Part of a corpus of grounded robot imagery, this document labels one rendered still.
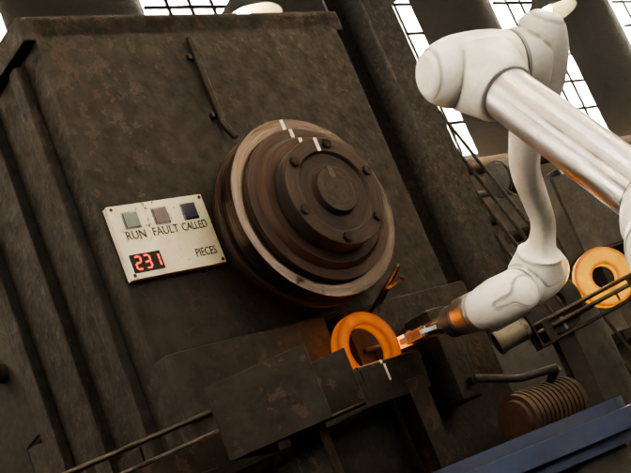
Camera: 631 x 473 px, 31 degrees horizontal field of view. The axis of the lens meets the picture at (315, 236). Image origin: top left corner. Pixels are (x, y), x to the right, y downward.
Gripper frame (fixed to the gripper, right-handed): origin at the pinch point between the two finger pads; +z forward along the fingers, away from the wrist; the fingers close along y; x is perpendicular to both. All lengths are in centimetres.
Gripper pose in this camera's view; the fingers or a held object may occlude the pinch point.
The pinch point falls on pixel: (404, 341)
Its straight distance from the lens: 271.7
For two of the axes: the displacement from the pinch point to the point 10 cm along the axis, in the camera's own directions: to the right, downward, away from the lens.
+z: -5.8, 3.3, 7.4
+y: 7.5, -1.4, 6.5
